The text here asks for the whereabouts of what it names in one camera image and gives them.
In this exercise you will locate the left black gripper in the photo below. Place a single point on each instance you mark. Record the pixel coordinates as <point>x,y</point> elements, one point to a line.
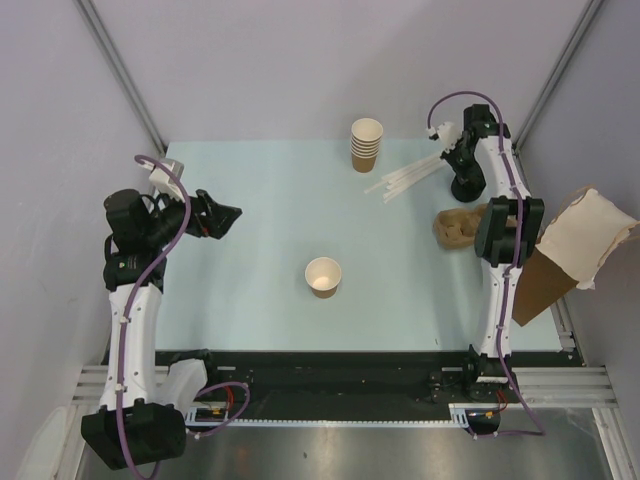
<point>216,220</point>

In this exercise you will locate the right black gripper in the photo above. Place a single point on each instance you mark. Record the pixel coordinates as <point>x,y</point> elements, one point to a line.
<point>450,157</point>

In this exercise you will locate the brown paper coffee cup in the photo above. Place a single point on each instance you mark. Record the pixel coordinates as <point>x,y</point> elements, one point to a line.
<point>323,276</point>

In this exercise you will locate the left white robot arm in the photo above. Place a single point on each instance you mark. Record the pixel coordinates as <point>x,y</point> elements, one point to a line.
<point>141,420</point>

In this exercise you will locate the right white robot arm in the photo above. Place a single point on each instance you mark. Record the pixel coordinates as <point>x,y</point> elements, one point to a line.
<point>482,162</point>

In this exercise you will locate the brown paper takeout bag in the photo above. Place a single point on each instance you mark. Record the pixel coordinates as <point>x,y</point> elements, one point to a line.
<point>570,252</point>

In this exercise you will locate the bundle of white straws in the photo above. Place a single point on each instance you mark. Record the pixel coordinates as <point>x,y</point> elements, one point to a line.
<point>399,181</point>

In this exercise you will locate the brown cardboard cup carrier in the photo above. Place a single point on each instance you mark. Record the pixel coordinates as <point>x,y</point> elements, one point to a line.
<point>456,228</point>

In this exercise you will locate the stack of brown paper cups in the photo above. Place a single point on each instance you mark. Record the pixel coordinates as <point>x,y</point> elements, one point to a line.
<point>366,136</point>

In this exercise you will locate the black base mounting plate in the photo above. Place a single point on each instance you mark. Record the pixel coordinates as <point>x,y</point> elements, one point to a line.
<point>343,386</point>

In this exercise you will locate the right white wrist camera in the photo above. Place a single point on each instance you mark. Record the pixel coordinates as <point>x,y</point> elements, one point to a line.
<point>446,133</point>

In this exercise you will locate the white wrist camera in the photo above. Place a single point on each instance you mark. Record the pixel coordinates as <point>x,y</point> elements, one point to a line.
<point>165,183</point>
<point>446,133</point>

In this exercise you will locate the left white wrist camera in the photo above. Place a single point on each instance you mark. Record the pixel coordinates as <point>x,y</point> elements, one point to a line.
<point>165,183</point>

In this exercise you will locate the white slotted cable duct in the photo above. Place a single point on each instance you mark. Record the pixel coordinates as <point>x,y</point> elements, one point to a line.
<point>457,419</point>

